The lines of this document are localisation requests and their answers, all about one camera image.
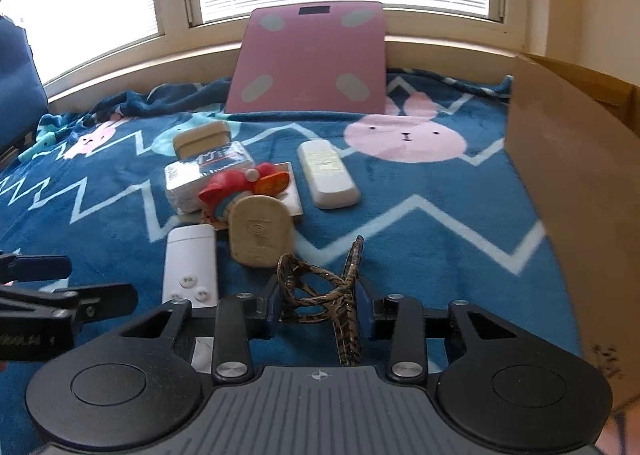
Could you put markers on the small white remote control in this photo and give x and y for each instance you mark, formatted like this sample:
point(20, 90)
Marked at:
point(190, 255)

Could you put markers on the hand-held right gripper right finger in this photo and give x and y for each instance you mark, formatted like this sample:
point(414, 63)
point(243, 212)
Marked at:
point(375, 322)

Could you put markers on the cardboard box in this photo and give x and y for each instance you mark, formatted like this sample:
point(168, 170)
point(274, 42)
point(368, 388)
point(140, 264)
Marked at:
point(580, 185)

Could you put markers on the blue printed blanket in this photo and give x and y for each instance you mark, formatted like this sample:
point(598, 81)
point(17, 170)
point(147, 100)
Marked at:
point(425, 215)

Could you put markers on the tortoiseshell eyeglasses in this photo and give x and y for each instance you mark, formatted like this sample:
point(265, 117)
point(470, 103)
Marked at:
point(345, 330)

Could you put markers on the blue label floss box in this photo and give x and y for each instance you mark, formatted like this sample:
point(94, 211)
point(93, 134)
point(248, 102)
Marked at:
point(200, 170)

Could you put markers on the dark blue panel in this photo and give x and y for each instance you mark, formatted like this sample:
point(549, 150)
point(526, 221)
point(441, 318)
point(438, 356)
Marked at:
point(17, 90)

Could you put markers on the pink bathroom scale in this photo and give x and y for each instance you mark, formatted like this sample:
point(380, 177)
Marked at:
point(307, 60)

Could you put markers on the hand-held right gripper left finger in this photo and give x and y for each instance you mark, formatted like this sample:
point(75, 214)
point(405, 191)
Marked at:
point(270, 321)

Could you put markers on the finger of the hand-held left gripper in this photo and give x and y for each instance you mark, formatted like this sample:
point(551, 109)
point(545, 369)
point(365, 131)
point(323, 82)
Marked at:
point(42, 267)
point(107, 302)

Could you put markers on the red toy figure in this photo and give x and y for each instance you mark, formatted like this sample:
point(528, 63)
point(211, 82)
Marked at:
point(225, 187)

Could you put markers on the beige rectangular plug adapter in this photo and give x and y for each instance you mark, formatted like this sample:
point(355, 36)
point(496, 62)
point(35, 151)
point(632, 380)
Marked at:
point(202, 137)

